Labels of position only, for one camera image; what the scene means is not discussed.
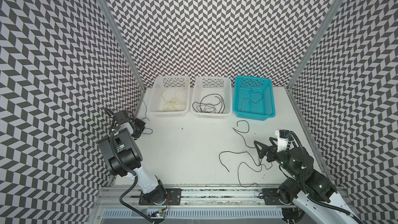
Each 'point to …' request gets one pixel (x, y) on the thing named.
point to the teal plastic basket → (253, 98)
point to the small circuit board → (159, 214)
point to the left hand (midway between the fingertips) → (143, 122)
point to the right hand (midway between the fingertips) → (263, 140)
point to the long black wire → (200, 104)
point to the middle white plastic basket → (211, 97)
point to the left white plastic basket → (170, 96)
